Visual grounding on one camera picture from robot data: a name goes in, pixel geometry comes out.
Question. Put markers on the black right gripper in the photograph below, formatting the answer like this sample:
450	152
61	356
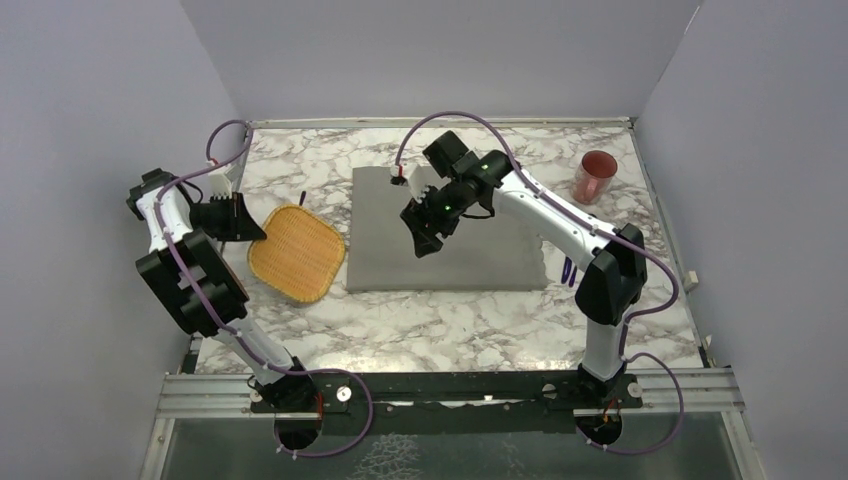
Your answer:
416	215

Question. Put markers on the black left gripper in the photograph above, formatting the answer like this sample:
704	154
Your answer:
239	222

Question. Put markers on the grey scalloped cloth placemat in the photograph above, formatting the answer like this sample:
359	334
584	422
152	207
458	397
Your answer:
495	254

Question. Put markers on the woven yellow wicker tray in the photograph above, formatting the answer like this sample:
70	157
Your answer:
300	256

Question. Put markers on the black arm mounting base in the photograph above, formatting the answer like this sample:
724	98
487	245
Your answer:
442	403

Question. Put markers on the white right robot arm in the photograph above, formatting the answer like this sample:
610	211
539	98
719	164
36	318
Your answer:
614	273

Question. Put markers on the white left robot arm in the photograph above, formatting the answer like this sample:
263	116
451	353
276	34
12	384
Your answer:
188	275

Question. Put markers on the purple iridescent knife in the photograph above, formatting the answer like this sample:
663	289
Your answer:
566	272

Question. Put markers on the purple iridescent spoon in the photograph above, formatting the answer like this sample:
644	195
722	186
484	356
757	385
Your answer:
572	277

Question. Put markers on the pink patterned cup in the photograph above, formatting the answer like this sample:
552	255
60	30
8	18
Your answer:
596	170

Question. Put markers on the aluminium table frame rail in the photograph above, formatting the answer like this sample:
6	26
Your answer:
192	397

